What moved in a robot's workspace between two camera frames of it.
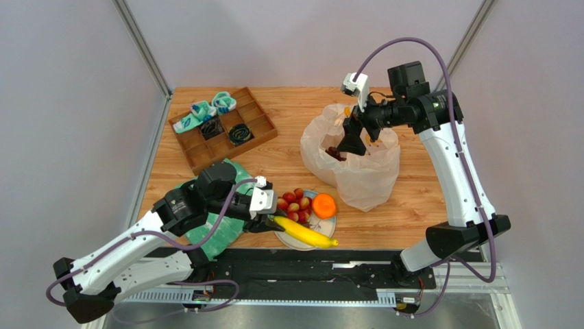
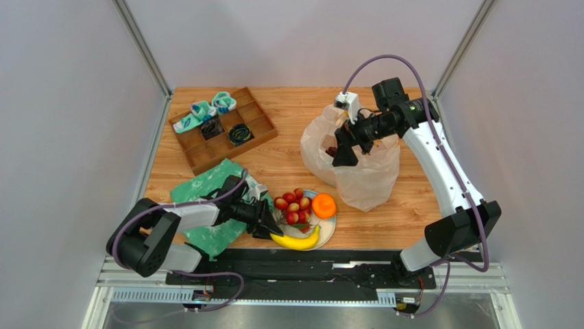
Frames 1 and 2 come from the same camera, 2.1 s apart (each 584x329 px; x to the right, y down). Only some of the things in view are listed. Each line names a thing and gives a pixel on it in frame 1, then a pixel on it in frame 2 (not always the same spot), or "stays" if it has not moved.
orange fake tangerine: (324, 205) stays
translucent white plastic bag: (367, 180) stays
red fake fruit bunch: (297, 207) stays
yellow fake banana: (304, 233) → (298, 244)
